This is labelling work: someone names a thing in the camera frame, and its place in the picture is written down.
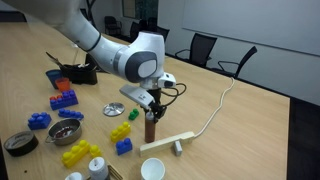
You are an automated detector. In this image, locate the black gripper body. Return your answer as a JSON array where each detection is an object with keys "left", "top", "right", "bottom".
[{"left": 148, "top": 89, "right": 167, "bottom": 123}]

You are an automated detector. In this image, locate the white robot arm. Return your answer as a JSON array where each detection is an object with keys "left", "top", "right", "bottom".
[{"left": 2, "top": 0, "right": 166, "bottom": 121}]

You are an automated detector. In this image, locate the green toy block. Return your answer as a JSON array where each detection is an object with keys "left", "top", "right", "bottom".
[{"left": 128, "top": 108, "right": 139, "bottom": 120}]

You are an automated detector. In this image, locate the white power strip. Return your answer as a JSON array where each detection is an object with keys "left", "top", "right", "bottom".
[{"left": 140, "top": 131, "right": 195, "bottom": 157}]

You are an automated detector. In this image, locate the silver metal lid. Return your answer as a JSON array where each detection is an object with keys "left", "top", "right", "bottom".
[{"left": 102, "top": 102, "right": 125, "bottom": 117}]

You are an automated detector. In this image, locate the white power adapter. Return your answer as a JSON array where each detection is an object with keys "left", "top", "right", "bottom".
[{"left": 173, "top": 141, "right": 183, "bottom": 156}]

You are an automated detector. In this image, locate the small blue toy block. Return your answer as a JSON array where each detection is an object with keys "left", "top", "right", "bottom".
[{"left": 116, "top": 138, "right": 132, "bottom": 155}]

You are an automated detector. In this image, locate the white mug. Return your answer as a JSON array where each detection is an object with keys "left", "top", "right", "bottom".
[{"left": 140, "top": 158, "right": 166, "bottom": 180}]

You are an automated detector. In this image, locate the black office chair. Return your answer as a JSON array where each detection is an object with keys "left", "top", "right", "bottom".
[
  {"left": 175, "top": 33, "right": 217, "bottom": 68},
  {"left": 211, "top": 46, "right": 257, "bottom": 79}
]

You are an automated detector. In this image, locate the black utensil holder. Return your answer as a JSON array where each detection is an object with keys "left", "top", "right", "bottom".
[{"left": 60, "top": 64, "right": 97, "bottom": 85}]

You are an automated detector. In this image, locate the large yellow toy block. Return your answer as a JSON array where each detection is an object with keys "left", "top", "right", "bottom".
[{"left": 61, "top": 140, "right": 102, "bottom": 168}]

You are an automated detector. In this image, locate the blue orange toy block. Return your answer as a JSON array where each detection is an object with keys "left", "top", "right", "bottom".
[{"left": 49, "top": 90, "right": 78, "bottom": 110}]

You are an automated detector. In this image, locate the long blue toy block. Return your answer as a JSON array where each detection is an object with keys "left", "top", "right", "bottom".
[{"left": 58, "top": 108, "right": 84, "bottom": 120}]

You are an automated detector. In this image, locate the small steel pot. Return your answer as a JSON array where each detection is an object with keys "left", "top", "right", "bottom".
[{"left": 45, "top": 118, "right": 82, "bottom": 146}]

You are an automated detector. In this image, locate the orange cup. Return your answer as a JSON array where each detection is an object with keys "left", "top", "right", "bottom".
[{"left": 55, "top": 78, "right": 70, "bottom": 92}]

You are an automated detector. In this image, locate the blue cup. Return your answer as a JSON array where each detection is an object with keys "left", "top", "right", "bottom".
[{"left": 46, "top": 69, "right": 63, "bottom": 89}]

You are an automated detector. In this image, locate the blue wide toy block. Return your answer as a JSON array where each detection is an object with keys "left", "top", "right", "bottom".
[{"left": 28, "top": 112, "right": 51, "bottom": 130}]

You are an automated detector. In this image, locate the black tape roll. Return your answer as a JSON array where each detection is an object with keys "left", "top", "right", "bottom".
[{"left": 4, "top": 131, "right": 39, "bottom": 157}]

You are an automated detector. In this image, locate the whiteboard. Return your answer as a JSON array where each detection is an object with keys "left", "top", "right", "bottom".
[{"left": 182, "top": 0, "right": 320, "bottom": 56}]

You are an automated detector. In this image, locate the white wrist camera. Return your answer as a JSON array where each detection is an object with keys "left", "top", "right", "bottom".
[{"left": 119, "top": 85, "right": 154, "bottom": 109}]

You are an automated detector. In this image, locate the white power cable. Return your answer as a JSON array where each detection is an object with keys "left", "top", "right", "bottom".
[{"left": 193, "top": 76, "right": 236, "bottom": 139}]

